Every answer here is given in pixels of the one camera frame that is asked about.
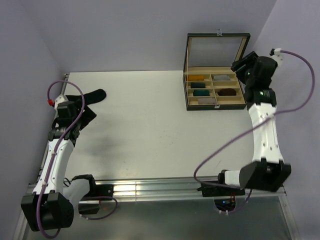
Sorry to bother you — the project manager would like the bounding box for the black sock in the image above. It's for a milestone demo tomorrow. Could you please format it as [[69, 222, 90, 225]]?
[[66, 89, 107, 106]]

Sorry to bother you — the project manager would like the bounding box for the brown striped sock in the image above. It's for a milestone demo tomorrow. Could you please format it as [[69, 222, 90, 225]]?
[[217, 88, 237, 97]]

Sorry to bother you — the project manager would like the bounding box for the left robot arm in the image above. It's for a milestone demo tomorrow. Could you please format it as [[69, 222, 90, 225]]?
[[21, 100, 98, 232]]

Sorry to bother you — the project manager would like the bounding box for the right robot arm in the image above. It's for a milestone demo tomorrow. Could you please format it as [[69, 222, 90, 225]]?
[[216, 48, 292, 195]]

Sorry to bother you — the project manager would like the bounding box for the light grey rolled sock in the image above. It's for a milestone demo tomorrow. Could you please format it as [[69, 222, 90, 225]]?
[[213, 74, 230, 81]]

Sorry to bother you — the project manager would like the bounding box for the black compartment storage box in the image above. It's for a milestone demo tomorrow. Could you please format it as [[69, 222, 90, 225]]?
[[183, 31, 251, 111]]

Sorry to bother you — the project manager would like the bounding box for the pink-grey rolled sock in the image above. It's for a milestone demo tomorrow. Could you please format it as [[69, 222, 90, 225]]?
[[198, 97, 217, 105]]

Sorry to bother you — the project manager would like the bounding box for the teal rolled sock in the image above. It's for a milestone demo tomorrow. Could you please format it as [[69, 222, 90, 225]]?
[[193, 89, 210, 97]]

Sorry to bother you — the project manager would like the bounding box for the dark rolled sock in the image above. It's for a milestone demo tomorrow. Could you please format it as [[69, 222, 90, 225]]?
[[190, 82, 206, 89]]

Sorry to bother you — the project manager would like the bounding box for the orange rolled sock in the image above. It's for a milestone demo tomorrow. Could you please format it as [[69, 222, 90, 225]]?
[[187, 75, 205, 82]]

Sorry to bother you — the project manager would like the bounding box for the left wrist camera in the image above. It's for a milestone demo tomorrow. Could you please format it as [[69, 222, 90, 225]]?
[[47, 94, 69, 110]]

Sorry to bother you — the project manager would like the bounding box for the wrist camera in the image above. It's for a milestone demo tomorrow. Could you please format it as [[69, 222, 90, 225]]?
[[269, 48, 284, 67], [47, 94, 69, 110]]

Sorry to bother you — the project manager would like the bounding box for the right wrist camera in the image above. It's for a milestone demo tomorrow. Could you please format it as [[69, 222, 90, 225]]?
[[269, 48, 284, 67]]

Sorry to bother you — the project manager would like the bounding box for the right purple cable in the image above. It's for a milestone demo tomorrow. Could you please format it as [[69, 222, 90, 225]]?
[[193, 49, 316, 215]]

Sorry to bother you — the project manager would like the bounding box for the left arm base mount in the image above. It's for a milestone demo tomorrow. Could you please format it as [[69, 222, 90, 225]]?
[[78, 184, 114, 215]]

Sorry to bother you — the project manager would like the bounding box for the aluminium frame rail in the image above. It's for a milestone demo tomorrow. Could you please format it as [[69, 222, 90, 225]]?
[[13, 72, 302, 240]]

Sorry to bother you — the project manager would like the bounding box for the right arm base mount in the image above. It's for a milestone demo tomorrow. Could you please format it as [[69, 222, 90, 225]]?
[[197, 183, 246, 215]]

